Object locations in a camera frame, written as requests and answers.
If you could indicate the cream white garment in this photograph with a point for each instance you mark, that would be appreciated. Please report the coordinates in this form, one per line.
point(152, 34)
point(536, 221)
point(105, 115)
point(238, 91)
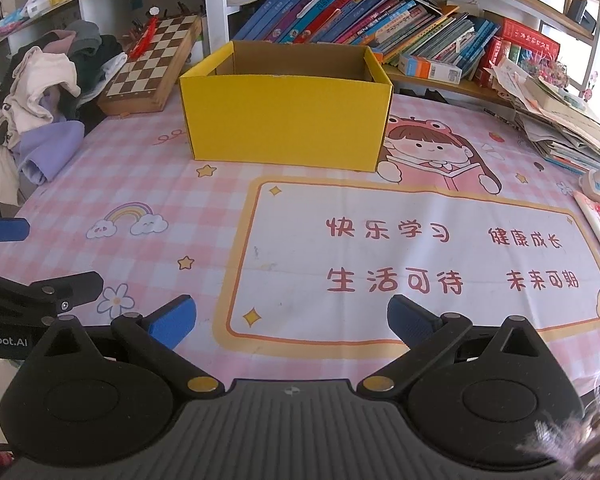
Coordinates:
point(40, 80)

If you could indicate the stack of papers and books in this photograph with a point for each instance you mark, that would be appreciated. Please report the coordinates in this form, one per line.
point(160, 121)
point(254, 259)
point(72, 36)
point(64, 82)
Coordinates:
point(555, 115)

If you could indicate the orange white carton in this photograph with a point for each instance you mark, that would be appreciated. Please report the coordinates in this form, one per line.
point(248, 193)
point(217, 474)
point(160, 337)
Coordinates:
point(427, 67)

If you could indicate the grey garment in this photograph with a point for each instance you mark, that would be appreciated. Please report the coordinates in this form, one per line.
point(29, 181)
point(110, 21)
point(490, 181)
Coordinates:
point(85, 32)

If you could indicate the thick red book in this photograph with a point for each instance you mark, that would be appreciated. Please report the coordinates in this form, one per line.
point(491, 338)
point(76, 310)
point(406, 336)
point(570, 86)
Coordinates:
point(527, 40)

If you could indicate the red tassel ornament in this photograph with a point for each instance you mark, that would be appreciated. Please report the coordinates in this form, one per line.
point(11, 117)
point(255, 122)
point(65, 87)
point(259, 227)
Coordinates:
point(142, 40)

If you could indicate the black garment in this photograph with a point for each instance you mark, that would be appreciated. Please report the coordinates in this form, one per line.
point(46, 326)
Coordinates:
point(100, 60)

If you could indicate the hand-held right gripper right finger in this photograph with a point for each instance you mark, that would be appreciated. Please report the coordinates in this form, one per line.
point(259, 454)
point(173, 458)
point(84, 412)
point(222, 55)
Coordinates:
point(410, 317)

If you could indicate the pink printed desk mat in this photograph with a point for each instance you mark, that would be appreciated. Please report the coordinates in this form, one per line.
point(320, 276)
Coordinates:
point(155, 200)

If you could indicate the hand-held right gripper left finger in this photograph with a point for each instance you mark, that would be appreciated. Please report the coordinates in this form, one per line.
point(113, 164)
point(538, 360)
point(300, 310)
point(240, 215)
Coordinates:
point(172, 319)

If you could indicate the white bookshelf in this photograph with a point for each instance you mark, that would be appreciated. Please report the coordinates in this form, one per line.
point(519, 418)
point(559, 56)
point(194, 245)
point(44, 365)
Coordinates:
point(215, 0)

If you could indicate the yellow cardboard box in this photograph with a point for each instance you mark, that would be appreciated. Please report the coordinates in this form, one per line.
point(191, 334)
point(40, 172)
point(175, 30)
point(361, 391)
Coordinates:
point(280, 120)

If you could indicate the small black box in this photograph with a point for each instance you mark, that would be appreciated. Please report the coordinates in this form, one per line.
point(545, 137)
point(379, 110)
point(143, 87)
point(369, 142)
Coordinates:
point(580, 11)

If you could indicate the purple garment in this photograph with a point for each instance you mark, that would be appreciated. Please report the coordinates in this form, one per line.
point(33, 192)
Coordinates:
point(47, 147)

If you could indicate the wooden chess board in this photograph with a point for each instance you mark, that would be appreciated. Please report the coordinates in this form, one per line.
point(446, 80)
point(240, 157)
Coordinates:
point(145, 70)

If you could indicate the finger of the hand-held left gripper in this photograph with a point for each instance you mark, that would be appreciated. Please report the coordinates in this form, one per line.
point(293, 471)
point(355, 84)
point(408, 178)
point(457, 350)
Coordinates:
point(70, 285)
point(5, 230)

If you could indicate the row of colourful books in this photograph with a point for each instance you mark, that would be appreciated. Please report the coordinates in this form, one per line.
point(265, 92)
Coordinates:
point(360, 15)

